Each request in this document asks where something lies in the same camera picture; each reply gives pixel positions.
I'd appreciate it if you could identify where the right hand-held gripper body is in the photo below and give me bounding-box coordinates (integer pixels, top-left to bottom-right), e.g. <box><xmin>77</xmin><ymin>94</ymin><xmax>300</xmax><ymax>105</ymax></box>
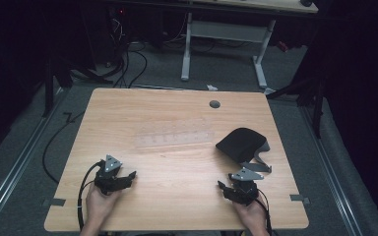
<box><xmin>227</xmin><ymin>166</ymin><xmax>266</xmax><ymax>207</ymax></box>

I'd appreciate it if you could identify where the black metal stand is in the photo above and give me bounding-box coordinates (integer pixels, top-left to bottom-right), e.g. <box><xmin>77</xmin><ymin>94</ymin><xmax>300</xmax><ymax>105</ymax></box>
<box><xmin>266</xmin><ymin>73</ymin><xmax>326</xmax><ymax>139</ymax></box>
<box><xmin>41</xmin><ymin>55</ymin><xmax>75</xmax><ymax>119</ymax></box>

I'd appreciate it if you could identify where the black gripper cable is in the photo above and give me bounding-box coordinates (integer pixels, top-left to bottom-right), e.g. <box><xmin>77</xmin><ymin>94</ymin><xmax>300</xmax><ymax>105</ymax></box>
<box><xmin>255</xmin><ymin>189</ymin><xmax>274</xmax><ymax>236</ymax></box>
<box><xmin>76</xmin><ymin>160</ymin><xmax>106</xmax><ymax>231</ymax></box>

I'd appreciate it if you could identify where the black face mask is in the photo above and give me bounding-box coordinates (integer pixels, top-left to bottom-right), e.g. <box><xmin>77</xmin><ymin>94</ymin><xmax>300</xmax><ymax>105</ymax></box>
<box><xmin>215</xmin><ymin>127</ymin><xmax>273</xmax><ymax>174</ymax></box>

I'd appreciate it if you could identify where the bundle of black cables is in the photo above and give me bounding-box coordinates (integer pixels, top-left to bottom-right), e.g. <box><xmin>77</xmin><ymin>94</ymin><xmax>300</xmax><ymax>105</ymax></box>
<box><xmin>106</xmin><ymin>14</ymin><xmax>149</xmax><ymax>89</ymax></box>

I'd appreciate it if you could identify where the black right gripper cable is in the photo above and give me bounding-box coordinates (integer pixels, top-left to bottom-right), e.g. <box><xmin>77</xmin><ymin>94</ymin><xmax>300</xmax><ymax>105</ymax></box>
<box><xmin>255</xmin><ymin>189</ymin><xmax>274</xmax><ymax>236</ymax></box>

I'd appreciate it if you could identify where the white metal frame desk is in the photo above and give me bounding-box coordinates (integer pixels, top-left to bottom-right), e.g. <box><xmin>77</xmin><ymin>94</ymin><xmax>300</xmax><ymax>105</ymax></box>
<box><xmin>180</xmin><ymin>0</ymin><xmax>320</xmax><ymax>96</ymax></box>

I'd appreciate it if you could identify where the metal floor rail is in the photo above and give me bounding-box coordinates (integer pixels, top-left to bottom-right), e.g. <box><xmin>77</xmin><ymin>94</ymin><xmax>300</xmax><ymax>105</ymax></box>
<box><xmin>298</xmin><ymin>104</ymin><xmax>364</xmax><ymax>236</ymax></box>
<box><xmin>0</xmin><ymin>87</ymin><xmax>71</xmax><ymax>232</ymax></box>

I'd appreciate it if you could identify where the black floor cable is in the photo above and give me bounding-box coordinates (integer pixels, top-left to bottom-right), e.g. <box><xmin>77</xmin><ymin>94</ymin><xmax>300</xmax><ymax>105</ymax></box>
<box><xmin>41</xmin><ymin>111</ymin><xmax>87</xmax><ymax>185</ymax></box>

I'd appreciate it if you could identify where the person's left hand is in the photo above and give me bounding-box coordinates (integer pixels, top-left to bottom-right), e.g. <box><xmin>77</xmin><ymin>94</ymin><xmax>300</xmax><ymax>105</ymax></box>
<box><xmin>85</xmin><ymin>182</ymin><xmax>123</xmax><ymax>228</ymax></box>

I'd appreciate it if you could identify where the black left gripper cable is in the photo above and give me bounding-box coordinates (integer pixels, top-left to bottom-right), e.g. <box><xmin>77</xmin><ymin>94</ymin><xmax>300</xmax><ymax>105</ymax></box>
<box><xmin>76</xmin><ymin>160</ymin><xmax>106</xmax><ymax>231</ymax></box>

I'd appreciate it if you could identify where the person's right hand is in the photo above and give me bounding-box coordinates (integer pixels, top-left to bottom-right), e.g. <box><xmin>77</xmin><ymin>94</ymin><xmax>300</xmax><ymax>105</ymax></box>
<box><xmin>233</xmin><ymin>193</ymin><xmax>269</xmax><ymax>232</ymax></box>

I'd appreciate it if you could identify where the grey tape piece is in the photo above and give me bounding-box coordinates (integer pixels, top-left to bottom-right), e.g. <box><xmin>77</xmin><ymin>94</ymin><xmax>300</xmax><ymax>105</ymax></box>
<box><xmin>288</xmin><ymin>194</ymin><xmax>311</xmax><ymax>205</ymax></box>
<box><xmin>41</xmin><ymin>198</ymin><xmax>67</xmax><ymax>207</ymax></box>

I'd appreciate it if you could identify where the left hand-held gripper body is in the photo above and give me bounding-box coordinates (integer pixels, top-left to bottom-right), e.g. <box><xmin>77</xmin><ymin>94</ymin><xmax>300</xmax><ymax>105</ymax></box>
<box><xmin>94</xmin><ymin>154</ymin><xmax>126</xmax><ymax>197</ymax></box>

